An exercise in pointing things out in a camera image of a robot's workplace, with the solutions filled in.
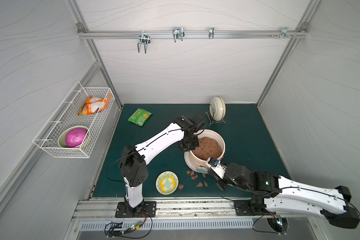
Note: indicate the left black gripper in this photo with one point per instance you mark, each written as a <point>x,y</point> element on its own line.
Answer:
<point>190,143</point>

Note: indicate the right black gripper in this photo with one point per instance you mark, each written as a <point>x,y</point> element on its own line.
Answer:
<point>217,177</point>

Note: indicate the white ceramic pot with mud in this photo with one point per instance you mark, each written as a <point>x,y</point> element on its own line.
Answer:
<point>211,145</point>

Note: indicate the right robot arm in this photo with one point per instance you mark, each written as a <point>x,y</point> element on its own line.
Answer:
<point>272,194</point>

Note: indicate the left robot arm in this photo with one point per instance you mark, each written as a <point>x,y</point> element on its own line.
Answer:
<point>136,158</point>

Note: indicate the mud flake on mat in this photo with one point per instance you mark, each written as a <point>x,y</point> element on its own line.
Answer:
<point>190,173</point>

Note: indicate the cream plate on stand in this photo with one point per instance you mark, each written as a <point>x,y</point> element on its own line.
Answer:
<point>218,108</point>

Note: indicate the yellow patterned small plate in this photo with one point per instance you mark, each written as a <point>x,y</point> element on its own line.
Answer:
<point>167,183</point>

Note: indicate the green snack packet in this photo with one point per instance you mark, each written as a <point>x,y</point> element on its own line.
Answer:
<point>139,117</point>

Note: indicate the orange snack bag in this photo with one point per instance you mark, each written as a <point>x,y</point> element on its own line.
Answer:
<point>94,105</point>

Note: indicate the metal double hook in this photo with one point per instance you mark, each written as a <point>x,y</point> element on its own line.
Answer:
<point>144,41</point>

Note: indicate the magenta bowl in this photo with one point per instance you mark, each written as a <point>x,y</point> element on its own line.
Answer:
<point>75,137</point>

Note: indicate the pale green bowl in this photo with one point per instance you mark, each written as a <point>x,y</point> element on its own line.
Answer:
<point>61,139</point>

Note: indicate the metal hook right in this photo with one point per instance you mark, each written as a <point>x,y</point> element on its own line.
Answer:
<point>284,34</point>

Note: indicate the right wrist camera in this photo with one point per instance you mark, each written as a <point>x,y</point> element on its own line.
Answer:
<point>216,168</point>

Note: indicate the white wire basket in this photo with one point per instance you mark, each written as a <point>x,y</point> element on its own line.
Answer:
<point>66,116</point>

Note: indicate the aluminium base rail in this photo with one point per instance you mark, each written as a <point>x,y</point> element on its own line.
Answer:
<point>104,209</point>

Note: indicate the aluminium top rail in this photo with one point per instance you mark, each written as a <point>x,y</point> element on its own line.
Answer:
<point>194,35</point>

